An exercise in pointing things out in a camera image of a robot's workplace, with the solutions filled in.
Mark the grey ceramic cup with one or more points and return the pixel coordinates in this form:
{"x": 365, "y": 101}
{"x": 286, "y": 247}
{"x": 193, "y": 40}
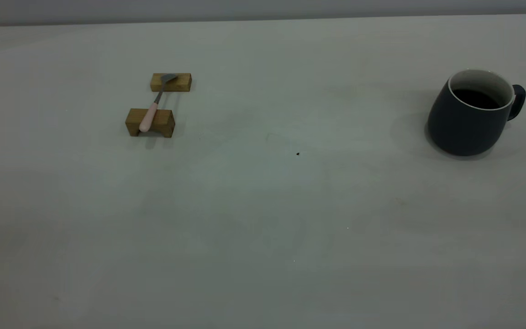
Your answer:
{"x": 464, "y": 128}

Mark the dark coffee liquid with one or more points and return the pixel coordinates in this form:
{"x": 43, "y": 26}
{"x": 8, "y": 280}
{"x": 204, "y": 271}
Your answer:
{"x": 475, "y": 98}

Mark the arch shaped wooden block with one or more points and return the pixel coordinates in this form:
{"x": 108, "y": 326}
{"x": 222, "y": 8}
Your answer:
{"x": 165, "y": 121}

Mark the flat rectangular wooden block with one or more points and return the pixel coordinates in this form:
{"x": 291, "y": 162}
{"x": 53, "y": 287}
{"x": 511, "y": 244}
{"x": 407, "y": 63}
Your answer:
{"x": 183, "y": 84}

